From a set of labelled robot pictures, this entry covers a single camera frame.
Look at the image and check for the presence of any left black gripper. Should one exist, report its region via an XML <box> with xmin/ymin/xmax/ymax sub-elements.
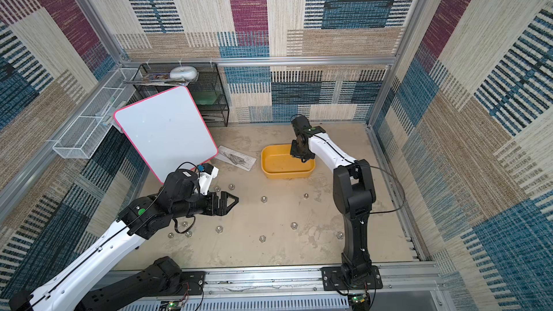
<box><xmin>171</xmin><ymin>189</ymin><xmax>240</xmax><ymax>220</ymax></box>

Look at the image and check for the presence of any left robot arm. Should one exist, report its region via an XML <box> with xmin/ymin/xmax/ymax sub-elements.
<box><xmin>9</xmin><ymin>167</ymin><xmax>239</xmax><ymax>310</ymax></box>

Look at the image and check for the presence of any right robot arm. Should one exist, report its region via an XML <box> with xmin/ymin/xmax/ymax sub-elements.
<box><xmin>290</xmin><ymin>115</ymin><xmax>376</xmax><ymax>286</ymax></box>

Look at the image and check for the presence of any yellow plastic storage box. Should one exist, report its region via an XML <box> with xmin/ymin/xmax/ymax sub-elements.
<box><xmin>262</xmin><ymin>144</ymin><xmax>315</xmax><ymax>179</ymax></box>

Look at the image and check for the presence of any pink framed whiteboard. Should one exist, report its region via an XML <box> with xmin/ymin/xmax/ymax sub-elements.
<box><xmin>113</xmin><ymin>86</ymin><xmax>218</xmax><ymax>183</ymax></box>

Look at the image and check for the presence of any black mesh shelf rack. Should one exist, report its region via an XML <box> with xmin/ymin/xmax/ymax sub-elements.
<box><xmin>130</xmin><ymin>62</ymin><xmax>230</xmax><ymax>128</ymax></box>

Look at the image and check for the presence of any white round device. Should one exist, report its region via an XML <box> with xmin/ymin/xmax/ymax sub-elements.
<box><xmin>170</xmin><ymin>66</ymin><xmax>199</xmax><ymax>82</ymax></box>

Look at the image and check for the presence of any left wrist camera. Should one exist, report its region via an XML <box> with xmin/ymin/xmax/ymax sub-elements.
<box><xmin>198</xmin><ymin>164</ymin><xmax>219</xmax><ymax>195</ymax></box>

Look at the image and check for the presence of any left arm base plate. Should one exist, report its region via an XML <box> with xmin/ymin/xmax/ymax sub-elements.
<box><xmin>168</xmin><ymin>271</ymin><xmax>206</xmax><ymax>297</ymax></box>

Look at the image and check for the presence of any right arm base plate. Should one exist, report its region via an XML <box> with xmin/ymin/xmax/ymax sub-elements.
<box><xmin>320</xmin><ymin>265</ymin><xmax>383</xmax><ymax>292</ymax></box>

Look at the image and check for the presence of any white wire basket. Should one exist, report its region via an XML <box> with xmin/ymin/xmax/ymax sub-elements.
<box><xmin>53</xmin><ymin>68</ymin><xmax>136</xmax><ymax>159</ymax></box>

